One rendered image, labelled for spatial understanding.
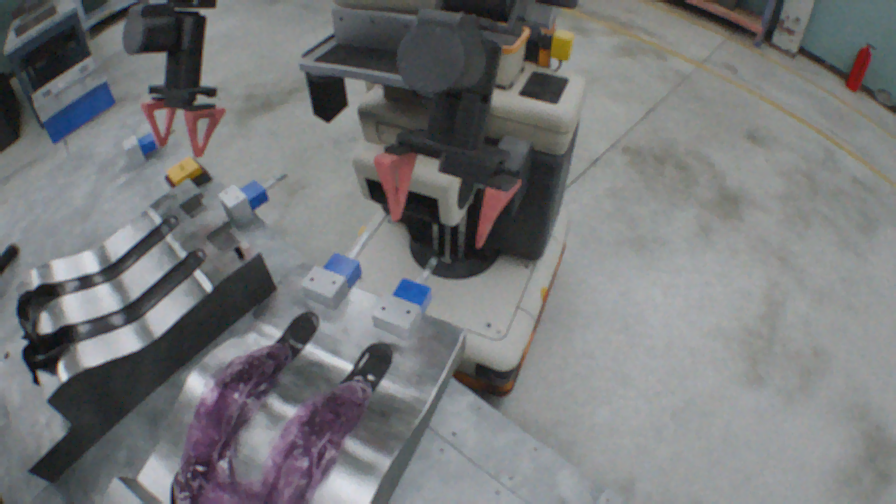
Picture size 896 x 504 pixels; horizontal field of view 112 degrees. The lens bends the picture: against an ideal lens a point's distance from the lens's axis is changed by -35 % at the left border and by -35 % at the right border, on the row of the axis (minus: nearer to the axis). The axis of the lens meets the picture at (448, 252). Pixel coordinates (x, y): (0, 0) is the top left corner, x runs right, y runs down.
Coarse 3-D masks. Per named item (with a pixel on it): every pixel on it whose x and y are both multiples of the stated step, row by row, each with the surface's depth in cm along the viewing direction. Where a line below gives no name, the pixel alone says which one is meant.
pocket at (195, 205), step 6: (192, 198) 69; (198, 198) 70; (204, 198) 71; (186, 204) 69; (192, 204) 70; (198, 204) 71; (204, 204) 70; (186, 210) 69; (192, 210) 70; (198, 210) 70; (204, 210) 70; (192, 216) 70
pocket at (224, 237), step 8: (224, 224) 65; (216, 232) 64; (224, 232) 66; (232, 232) 65; (208, 240) 64; (216, 240) 65; (224, 240) 66; (232, 240) 66; (216, 248) 65; (224, 248) 65
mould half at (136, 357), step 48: (192, 192) 69; (192, 240) 62; (240, 240) 62; (96, 288) 55; (144, 288) 57; (192, 288) 57; (240, 288) 61; (144, 336) 52; (192, 336) 58; (48, 384) 41; (96, 384) 46; (144, 384) 53; (48, 432) 43; (96, 432) 48; (48, 480) 43
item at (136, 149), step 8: (144, 136) 91; (152, 136) 90; (128, 144) 87; (136, 144) 87; (144, 144) 88; (152, 144) 90; (128, 152) 86; (136, 152) 88; (144, 152) 90; (136, 160) 89; (144, 160) 90
